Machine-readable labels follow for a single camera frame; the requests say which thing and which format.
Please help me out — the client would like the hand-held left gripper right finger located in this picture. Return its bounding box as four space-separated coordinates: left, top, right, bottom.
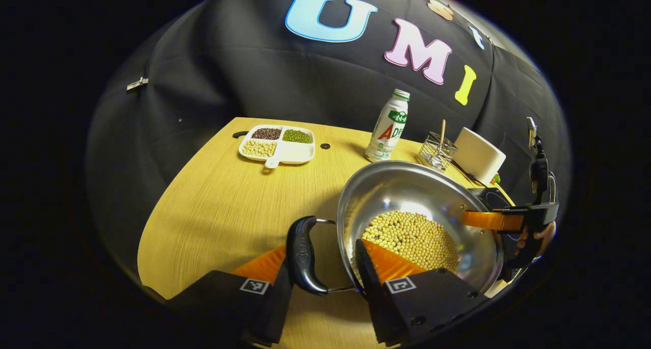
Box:
354 239 489 347

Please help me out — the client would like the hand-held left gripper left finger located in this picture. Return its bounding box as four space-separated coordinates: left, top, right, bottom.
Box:
165 245 294 347

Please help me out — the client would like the black induction cooktop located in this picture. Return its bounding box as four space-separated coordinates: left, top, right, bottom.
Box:
468 186 529 283

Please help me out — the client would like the stainless steel pot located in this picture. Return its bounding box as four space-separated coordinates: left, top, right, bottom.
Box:
286 160 504 296

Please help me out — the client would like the pile of soybeans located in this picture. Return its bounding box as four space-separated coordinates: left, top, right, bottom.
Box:
361 211 461 272

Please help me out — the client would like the white toaster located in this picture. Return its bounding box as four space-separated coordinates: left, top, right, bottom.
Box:
452 127 507 185

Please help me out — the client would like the white drink bottle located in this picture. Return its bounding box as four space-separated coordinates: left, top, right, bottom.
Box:
365 89 410 163

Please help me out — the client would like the white divided bean dish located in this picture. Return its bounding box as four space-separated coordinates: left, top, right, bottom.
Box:
238 124 316 169

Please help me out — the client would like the black backdrop cloth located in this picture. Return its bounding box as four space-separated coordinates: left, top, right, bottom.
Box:
86 0 570 273

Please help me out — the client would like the wire mesh utensil holder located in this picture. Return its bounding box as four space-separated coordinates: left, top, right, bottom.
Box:
417 131 458 172

